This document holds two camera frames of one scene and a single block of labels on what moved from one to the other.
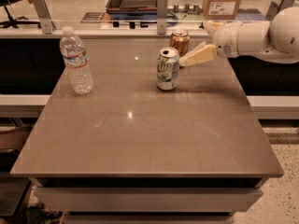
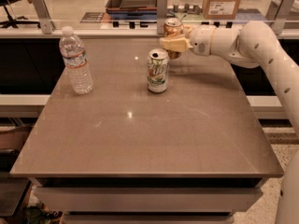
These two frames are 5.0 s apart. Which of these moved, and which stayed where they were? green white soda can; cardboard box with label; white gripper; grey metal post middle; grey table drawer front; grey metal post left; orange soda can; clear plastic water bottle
Moved: orange soda can; white gripper; green white soda can
Stayed: grey table drawer front; grey metal post middle; grey metal post left; cardboard box with label; clear plastic water bottle
